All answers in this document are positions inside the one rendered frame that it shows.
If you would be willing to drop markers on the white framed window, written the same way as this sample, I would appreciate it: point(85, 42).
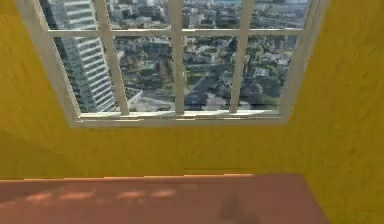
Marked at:
point(178, 66)

